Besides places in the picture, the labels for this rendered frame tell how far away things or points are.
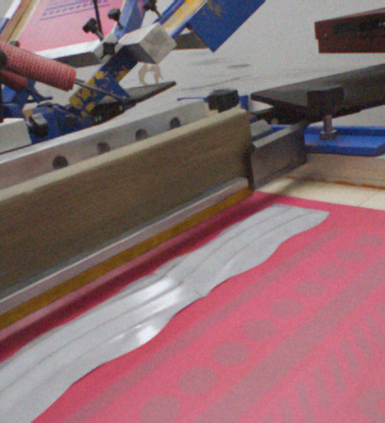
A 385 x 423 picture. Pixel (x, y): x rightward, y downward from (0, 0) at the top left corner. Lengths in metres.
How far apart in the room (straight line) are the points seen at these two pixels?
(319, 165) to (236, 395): 0.35
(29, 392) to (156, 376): 0.08
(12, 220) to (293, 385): 0.22
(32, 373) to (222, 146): 0.28
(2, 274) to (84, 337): 0.08
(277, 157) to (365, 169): 0.09
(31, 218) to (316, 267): 0.22
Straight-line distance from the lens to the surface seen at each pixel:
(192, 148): 0.45
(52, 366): 0.33
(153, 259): 0.44
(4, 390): 0.33
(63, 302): 0.41
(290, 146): 0.55
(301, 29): 2.67
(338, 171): 0.56
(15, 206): 0.36
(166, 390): 0.29
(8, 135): 0.67
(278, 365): 0.29
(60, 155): 0.64
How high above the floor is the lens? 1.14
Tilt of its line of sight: 21 degrees down
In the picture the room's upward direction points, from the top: 11 degrees counter-clockwise
